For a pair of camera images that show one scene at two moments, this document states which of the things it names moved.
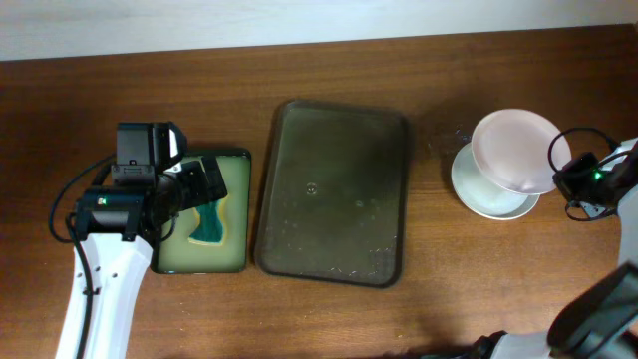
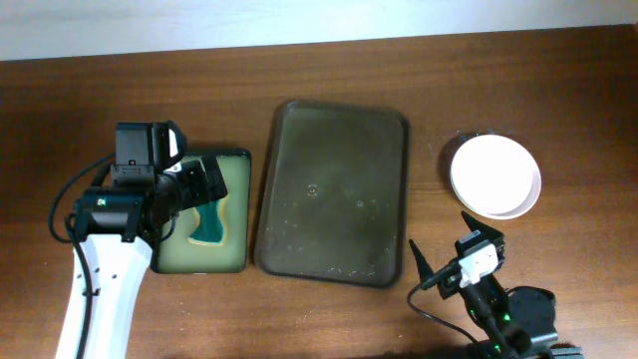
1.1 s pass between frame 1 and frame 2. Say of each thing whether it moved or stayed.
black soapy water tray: stayed
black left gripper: stayed
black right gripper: moved
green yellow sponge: stayed
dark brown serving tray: stayed
